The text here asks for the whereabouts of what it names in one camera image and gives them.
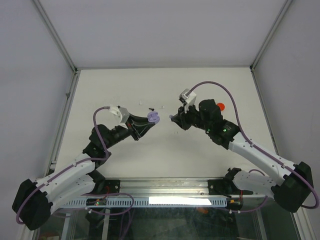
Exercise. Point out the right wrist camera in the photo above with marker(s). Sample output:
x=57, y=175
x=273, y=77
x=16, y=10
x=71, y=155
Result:
x=187, y=98

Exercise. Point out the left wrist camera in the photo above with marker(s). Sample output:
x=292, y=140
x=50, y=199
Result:
x=121, y=114

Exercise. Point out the purple earbud charging case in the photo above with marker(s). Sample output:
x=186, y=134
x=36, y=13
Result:
x=153, y=117

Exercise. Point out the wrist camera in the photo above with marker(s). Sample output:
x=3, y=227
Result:
x=121, y=114
x=187, y=98

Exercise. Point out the right aluminium frame post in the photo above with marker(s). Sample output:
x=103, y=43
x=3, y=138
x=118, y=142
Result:
x=270, y=34

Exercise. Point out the aluminium frame post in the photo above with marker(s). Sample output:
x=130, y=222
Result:
x=54, y=34
x=270, y=34

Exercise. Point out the red earbud charging case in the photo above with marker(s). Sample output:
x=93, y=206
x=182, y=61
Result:
x=221, y=106

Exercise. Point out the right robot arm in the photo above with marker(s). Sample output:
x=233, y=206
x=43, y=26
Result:
x=288, y=183

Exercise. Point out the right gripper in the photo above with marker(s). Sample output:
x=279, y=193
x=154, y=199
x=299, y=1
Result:
x=181, y=118

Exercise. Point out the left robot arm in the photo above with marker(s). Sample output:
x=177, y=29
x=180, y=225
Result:
x=36, y=200

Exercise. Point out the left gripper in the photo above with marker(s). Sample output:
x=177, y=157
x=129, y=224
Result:
x=142, y=125

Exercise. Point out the slotted cable duct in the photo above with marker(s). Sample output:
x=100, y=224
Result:
x=145, y=202

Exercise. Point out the aluminium mounting rail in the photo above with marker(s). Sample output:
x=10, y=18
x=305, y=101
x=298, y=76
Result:
x=162, y=186

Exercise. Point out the left aluminium frame post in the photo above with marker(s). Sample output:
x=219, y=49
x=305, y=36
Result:
x=54, y=34

